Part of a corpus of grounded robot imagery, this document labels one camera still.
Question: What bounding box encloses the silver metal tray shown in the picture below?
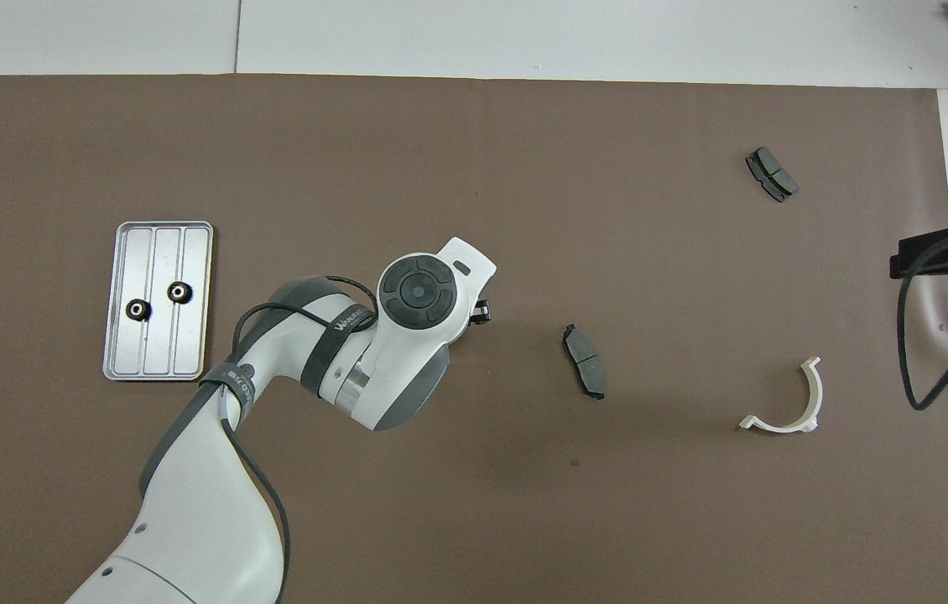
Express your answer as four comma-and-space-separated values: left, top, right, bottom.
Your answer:
102, 221, 215, 383

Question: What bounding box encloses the dark grey brake pad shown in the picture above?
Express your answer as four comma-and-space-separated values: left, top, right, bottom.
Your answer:
745, 147, 800, 204
563, 324, 607, 401

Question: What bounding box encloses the brown paper table mat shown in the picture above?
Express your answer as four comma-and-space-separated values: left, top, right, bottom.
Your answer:
0, 74, 948, 604

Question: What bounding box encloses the white curved plastic bracket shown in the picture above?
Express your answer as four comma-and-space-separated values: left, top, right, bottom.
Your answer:
738, 357, 824, 435

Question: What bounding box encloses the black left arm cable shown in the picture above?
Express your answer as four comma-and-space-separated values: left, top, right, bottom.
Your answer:
218, 277, 378, 604

